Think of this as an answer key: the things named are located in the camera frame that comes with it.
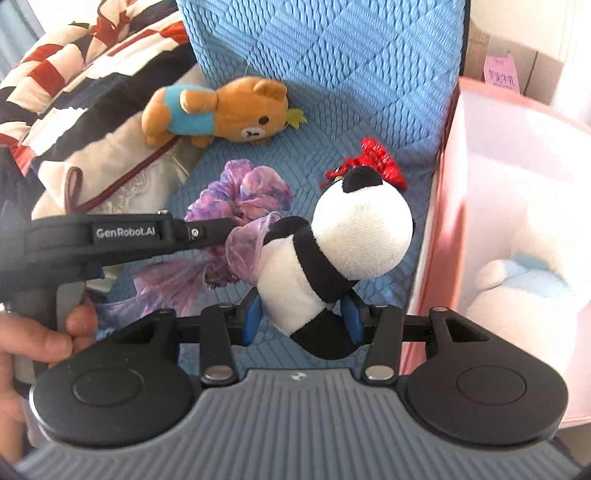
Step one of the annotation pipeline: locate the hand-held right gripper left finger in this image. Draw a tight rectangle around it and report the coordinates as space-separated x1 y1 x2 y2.
99 295 265 385

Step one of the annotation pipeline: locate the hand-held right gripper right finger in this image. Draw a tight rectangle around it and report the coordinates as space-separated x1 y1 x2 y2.
341 295 490 385

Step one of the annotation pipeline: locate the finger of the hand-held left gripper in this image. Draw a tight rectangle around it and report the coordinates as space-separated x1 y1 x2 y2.
173 218 236 254

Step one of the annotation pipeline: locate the purple sheer scarf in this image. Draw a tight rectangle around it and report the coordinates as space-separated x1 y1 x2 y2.
133 211 283 317

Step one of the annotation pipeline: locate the panda plush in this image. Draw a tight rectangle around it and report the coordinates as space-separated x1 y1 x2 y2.
256 166 416 361

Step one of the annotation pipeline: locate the white and blue penguin plush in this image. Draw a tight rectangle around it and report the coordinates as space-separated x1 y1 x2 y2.
464 198 583 380

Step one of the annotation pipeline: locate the pink cardboard box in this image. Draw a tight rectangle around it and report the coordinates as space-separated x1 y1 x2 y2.
399 76 591 426

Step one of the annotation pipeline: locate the person's left hand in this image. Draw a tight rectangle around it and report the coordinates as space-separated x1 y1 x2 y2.
0 300 100 467

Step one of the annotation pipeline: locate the purple satin scrunchie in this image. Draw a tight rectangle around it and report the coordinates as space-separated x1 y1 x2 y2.
185 159 294 228

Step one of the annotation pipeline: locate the brown teddy bear plush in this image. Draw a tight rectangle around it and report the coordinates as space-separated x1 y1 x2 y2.
141 76 290 149

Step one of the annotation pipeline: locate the red toy ornament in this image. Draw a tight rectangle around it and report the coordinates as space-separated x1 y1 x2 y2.
322 137 410 191

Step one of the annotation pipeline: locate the red black white striped blanket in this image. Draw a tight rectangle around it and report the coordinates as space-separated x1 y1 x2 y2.
0 0 205 219

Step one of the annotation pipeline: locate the blue textured chair cover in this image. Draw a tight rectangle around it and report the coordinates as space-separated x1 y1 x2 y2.
95 0 472 370

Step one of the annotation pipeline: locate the pink paper label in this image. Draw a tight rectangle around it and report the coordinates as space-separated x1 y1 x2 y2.
482 53 525 93

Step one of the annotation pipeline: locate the brown cardboard box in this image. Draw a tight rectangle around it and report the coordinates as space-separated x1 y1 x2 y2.
464 28 574 105

